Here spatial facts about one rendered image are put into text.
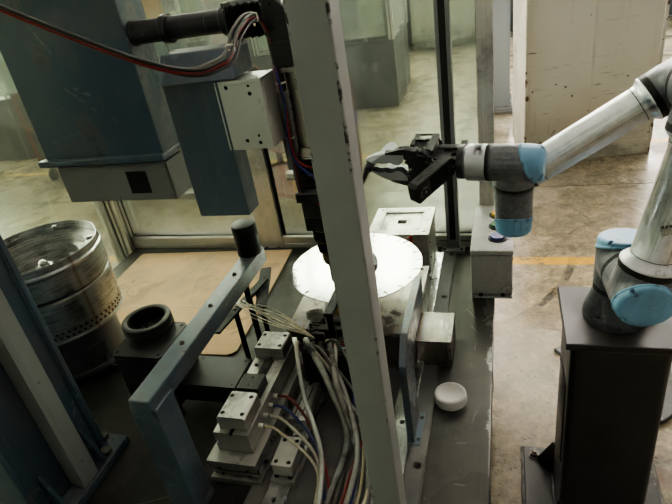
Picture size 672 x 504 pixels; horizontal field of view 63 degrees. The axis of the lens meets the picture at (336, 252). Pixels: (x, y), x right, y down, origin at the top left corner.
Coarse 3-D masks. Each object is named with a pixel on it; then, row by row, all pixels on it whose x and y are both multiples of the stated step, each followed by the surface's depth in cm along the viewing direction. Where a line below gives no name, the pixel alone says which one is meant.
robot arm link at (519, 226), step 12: (504, 192) 108; (516, 192) 107; (528, 192) 108; (504, 204) 109; (516, 204) 108; (528, 204) 109; (504, 216) 111; (516, 216) 110; (528, 216) 110; (504, 228) 112; (516, 228) 111; (528, 228) 112
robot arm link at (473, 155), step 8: (472, 144) 110; (480, 144) 108; (464, 152) 109; (472, 152) 108; (480, 152) 107; (464, 160) 108; (472, 160) 108; (480, 160) 107; (464, 168) 109; (472, 168) 108; (480, 168) 107; (464, 176) 111; (472, 176) 109; (480, 176) 109
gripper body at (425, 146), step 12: (420, 144) 115; (432, 144) 113; (444, 144) 115; (456, 144) 114; (420, 156) 111; (432, 156) 112; (456, 156) 109; (408, 168) 115; (420, 168) 113; (456, 168) 110
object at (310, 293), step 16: (384, 240) 145; (400, 240) 144; (304, 256) 144; (320, 256) 142; (384, 256) 138; (400, 256) 136; (416, 256) 135; (304, 272) 137; (320, 272) 135; (384, 272) 131; (400, 272) 130; (416, 272) 129; (304, 288) 130; (320, 288) 129; (384, 288) 125; (400, 288) 124
